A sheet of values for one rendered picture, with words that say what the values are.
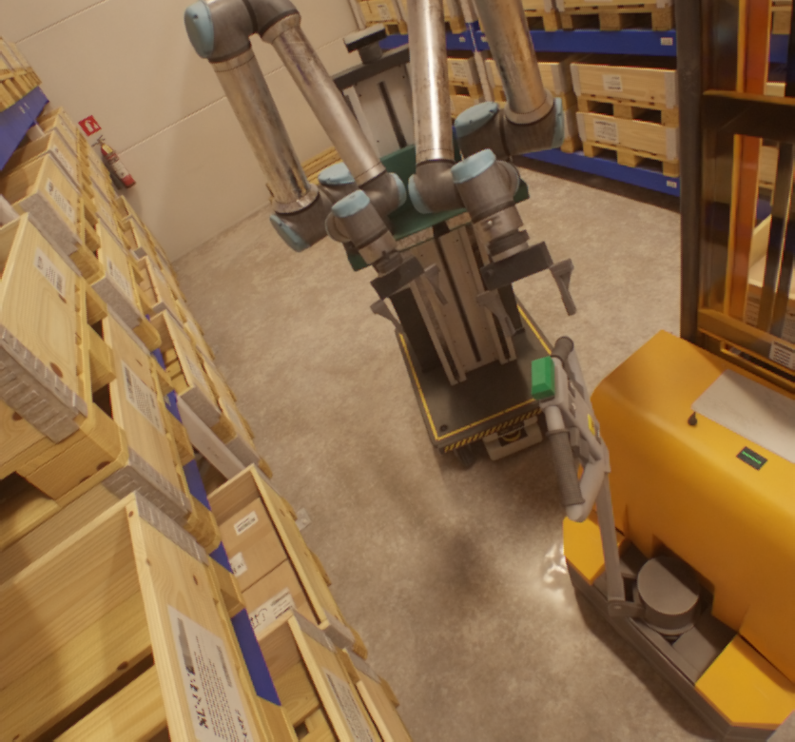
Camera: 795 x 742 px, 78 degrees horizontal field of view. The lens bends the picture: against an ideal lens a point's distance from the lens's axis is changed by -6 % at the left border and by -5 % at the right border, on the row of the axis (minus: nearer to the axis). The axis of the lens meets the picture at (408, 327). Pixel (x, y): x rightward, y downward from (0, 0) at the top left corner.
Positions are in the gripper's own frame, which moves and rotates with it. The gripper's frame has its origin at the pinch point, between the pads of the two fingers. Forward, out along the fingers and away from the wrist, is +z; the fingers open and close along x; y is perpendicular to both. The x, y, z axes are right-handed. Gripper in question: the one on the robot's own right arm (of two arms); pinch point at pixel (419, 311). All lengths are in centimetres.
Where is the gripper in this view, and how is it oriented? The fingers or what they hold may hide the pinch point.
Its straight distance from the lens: 133.4
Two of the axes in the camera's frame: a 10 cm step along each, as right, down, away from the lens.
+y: -1.7, -2.0, 9.7
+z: 5.3, 8.1, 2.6
